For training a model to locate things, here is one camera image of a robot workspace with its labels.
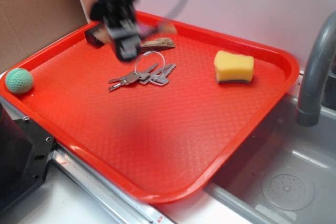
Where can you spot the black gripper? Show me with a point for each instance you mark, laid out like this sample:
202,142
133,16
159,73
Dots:
121,29

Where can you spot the black square box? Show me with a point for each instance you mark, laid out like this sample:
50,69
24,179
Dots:
91,38

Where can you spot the brown wood piece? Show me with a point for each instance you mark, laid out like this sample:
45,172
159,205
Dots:
159,44

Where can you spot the cardboard panel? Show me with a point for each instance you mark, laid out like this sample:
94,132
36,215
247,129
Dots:
28,26

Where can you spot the silver key bunch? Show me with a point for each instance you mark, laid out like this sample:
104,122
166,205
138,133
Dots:
150,75

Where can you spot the green knitted ball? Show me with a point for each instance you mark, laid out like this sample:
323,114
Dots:
19,81

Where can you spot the red plastic tray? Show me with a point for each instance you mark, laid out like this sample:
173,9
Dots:
158,144

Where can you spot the yellow sponge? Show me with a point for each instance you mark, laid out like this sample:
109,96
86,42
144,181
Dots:
230,67

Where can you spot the grey faucet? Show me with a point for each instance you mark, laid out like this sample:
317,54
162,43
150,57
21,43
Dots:
318,83

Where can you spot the grey sink basin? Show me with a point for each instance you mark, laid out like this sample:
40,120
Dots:
283,172

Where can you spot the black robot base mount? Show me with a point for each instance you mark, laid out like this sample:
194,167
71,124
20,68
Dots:
26,150

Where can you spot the aluminium rail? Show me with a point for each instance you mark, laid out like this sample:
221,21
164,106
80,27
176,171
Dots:
73,192

